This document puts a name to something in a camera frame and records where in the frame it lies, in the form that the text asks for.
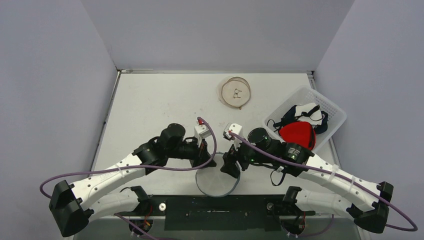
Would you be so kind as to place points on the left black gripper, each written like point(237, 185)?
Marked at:
point(201, 155)

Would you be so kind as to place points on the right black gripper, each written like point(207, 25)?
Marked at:
point(233, 158)

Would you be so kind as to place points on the blue-trim mesh laundry bag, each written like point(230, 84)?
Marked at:
point(212, 182)

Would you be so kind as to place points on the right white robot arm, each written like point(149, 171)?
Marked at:
point(364, 202)

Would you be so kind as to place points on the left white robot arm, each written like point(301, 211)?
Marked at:
point(74, 205)

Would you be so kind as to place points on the navy blue bra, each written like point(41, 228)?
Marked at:
point(303, 113)

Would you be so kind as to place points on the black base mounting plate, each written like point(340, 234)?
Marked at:
point(228, 213)

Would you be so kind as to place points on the white plastic basket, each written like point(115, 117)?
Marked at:
point(301, 96)

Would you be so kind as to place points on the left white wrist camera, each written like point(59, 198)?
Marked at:
point(201, 132)

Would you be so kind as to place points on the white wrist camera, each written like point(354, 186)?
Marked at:
point(201, 132)
point(233, 128)

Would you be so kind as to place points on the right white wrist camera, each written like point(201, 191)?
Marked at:
point(233, 128)

